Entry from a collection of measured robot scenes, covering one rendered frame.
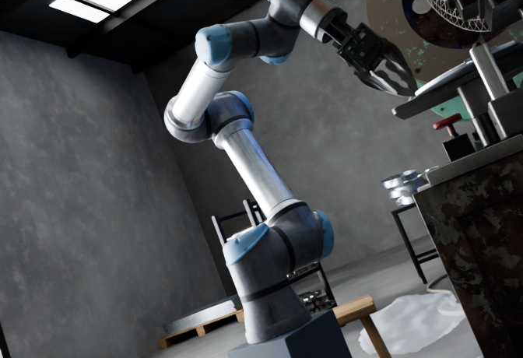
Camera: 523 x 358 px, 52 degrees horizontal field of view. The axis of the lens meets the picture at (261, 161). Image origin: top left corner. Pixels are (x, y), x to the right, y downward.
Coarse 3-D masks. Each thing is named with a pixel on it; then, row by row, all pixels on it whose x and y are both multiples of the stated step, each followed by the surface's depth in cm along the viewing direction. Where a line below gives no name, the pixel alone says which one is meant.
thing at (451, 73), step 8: (512, 40) 86; (496, 48) 86; (504, 48) 86; (520, 48) 91; (496, 56) 89; (504, 56) 92; (464, 64) 88; (472, 64) 88; (448, 72) 90; (456, 72) 89; (464, 72) 92; (432, 80) 92; (440, 80) 91; (448, 80) 94; (424, 88) 94; (432, 88) 95; (416, 96) 97
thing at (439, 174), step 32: (480, 160) 75; (512, 160) 74; (416, 192) 79; (448, 192) 77; (480, 192) 75; (512, 192) 74; (448, 224) 77; (480, 224) 76; (512, 224) 74; (448, 256) 77; (480, 256) 76; (512, 256) 74; (480, 288) 75; (512, 288) 74; (480, 320) 75; (512, 320) 74; (512, 352) 74
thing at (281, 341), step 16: (320, 320) 114; (336, 320) 118; (288, 336) 106; (304, 336) 109; (320, 336) 112; (336, 336) 116; (240, 352) 113; (256, 352) 110; (272, 352) 107; (288, 352) 105; (304, 352) 107; (320, 352) 110; (336, 352) 114
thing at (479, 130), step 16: (512, 64) 95; (464, 80) 94; (480, 80) 95; (432, 96) 97; (448, 96) 103; (464, 96) 97; (480, 96) 95; (400, 112) 100; (416, 112) 108; (480, 112) 95; (480, 128) 95
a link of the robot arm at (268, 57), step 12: (264, 24) 107; (276, 24) 106; (264, 36) 106; (276, 36) 108; (288, 36) 108; (264, 48) 107; (276, 48) 109; (288, 48) 111; (264, 60) 114; (276, 60) 113
